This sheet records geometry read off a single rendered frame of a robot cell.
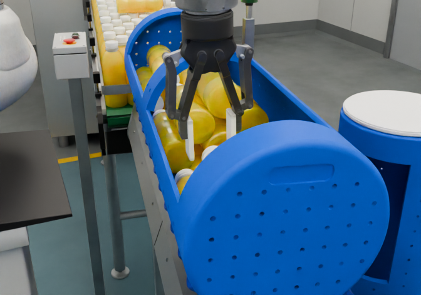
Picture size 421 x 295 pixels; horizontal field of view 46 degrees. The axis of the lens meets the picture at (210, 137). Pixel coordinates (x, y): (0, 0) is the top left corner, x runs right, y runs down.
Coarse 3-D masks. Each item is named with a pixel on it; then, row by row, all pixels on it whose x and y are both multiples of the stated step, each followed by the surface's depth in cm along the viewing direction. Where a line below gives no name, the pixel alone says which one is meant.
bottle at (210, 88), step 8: (200, 80) 97; (208, 80) 94; (216, 80) 92; (232, 80) 95; (200, 88) 96; (208, 88) 92; (216, 88) 90; (240, 88) 92; (200, 96) 96; (208, 96) 91; (216, 96) 91; (224, 96) 91; (240, 96) 92; (208, 104) 91; (216, 104) 91; (224, 104) 92; (216, 112) 92; (224, 112) 92
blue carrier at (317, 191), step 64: (128, 64) 126; (256, 64) 94; (256, 128) 63; (320, 128) 64; (192, 192) 62; (256, 192) 60; (320, 192) 62; (384, 192) 65; (192, 256) 62; (256, 256) 64; (320, 256) 67
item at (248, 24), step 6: (252, 18) 187; (246, 24) 186; (252, 24) 187; (246, 30) 187; (252, 30) 188; (246, 36) 188; (252, 36) 189; (246, 42) 189; (252, 42) 190; (252, 48) 191
